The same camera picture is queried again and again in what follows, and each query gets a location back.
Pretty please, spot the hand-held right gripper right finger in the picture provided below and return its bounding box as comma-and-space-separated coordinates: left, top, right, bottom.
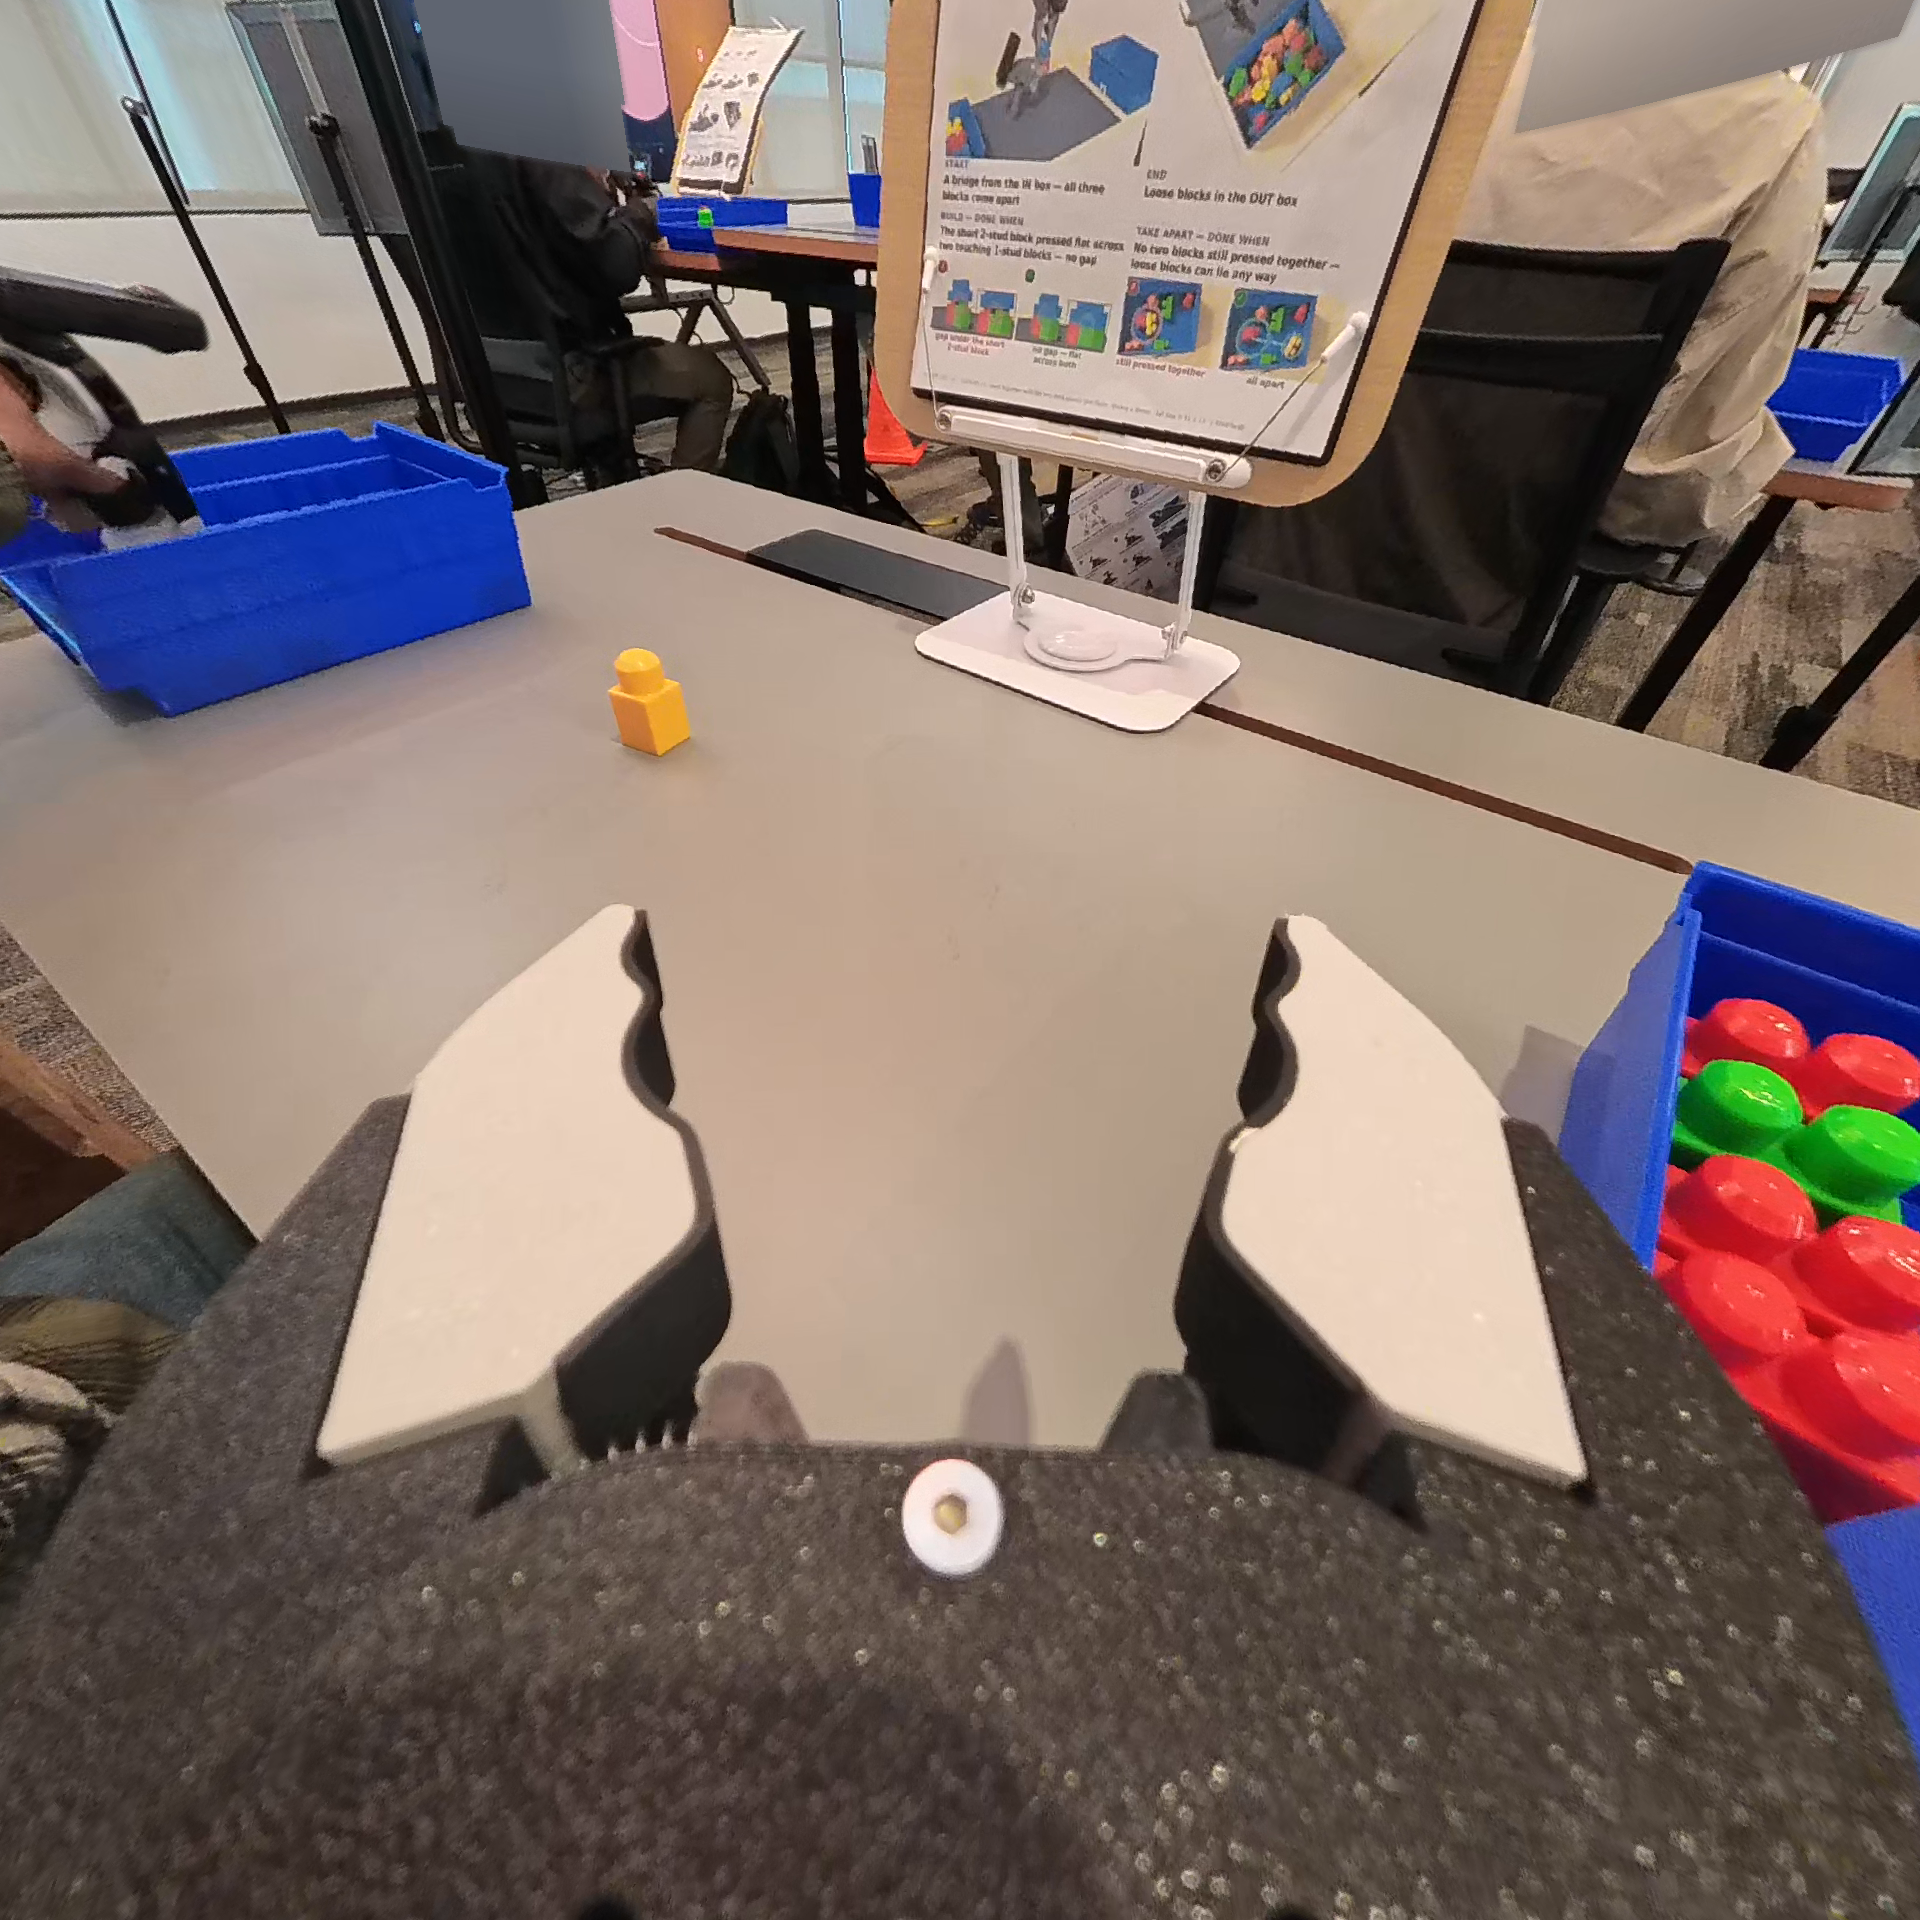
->
1176, 914, 1594, 1496

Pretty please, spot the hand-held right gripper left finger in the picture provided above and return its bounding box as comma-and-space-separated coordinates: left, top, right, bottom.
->
316, 904, 733, 1479

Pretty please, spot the blue plastic bin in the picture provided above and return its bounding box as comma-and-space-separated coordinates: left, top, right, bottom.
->
0, 422, 534, 720

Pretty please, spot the yellow one-stud mega block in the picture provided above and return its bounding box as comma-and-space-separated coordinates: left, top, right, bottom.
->
608, 648, 694, 757

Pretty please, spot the blue bin with coloured blocks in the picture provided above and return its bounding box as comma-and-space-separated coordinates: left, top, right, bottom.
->
1560, 859, 1920, 1653

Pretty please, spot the green mega block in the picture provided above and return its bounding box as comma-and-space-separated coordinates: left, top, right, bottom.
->
1669, 1056, 1920, 1231

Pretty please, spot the small red mega block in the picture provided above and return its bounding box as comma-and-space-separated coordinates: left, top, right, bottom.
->
1681, 997, 1920, 1120

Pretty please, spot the large red mega block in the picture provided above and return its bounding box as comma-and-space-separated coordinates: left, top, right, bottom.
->
1651, 1155, 1920, 1525

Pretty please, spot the person's left hand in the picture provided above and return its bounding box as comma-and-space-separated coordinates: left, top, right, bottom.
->
0, 358, 118, 519

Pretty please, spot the black tripod stand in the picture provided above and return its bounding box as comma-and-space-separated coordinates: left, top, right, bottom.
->
307, 112, 449, 441
124, 96, 296, 438

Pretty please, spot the grey framed panel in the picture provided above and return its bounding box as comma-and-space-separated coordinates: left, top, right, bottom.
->
224, 0, 418, 241

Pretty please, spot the person's jeans leg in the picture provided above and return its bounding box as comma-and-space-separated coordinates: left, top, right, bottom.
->
0, 1155, 261, 1338

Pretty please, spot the person's plaid shirt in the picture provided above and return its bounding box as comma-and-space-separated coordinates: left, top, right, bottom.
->
0, 1296, 190, 1601

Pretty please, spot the brown background table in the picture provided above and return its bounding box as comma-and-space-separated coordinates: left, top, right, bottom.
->
1616, 457, 1920, 770
646, 224, 886, 519

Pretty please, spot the background instruction board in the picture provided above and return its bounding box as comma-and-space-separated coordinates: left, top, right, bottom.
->
672, 23, 804, 198

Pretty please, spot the black backpack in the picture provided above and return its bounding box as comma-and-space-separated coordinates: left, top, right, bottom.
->
720, 386, 801, 490

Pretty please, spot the black rectangular table panel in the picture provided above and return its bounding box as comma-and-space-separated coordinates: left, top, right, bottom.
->
745, 529, 1000, 624

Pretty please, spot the black office chair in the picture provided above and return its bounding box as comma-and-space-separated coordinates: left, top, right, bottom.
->
1217, 239, 1734, 706

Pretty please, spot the small blue background bin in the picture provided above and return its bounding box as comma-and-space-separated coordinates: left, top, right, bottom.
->
1766, 351, 1905, 462

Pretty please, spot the wooden clip board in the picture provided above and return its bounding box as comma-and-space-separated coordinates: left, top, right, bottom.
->
874, 0, 1538, 510

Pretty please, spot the printed instruction sheet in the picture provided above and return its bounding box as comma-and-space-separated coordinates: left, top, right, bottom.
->
910, 0, 1489, 464

